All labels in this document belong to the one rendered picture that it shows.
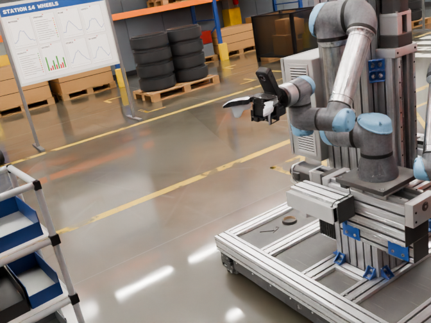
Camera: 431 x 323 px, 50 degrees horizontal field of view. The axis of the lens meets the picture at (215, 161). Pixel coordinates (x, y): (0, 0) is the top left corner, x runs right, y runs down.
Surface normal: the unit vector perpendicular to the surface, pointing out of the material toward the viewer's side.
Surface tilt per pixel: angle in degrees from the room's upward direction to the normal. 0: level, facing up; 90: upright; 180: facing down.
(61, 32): 90
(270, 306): 0
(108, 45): 90
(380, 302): 0
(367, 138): 90
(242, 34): 90
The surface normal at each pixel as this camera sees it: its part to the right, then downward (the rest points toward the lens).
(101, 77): 0.56, 0.19
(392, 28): -0.83, 0.32
